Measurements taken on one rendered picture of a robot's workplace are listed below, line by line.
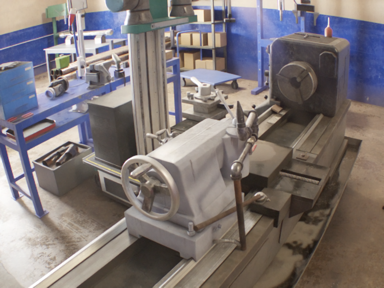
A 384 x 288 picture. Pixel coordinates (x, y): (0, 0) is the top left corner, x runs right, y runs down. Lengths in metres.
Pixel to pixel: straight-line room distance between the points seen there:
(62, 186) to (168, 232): 2.20
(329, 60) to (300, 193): 1.08
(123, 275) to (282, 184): 0.77
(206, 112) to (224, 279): 0.89
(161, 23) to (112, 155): 1.13
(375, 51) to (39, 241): 5.09
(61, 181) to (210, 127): 2.14
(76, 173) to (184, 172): 2.34
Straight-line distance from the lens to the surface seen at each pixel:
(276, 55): 2.51
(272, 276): 1.79
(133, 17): 2.31
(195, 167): 1.18
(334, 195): 2.43
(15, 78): 2.90
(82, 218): 2.98
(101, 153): 3.02
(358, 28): 5.66
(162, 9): 2.69
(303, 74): 2.23
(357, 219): 2.94
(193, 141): 1.25
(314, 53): 2.41
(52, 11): 8.56
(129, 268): 1.39
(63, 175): 3.30
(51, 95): 3.18
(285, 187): 1.55
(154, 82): 2.82
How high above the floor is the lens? 1.69
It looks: 26 degrees down
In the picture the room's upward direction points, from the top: 2 degrees counter-clockwise
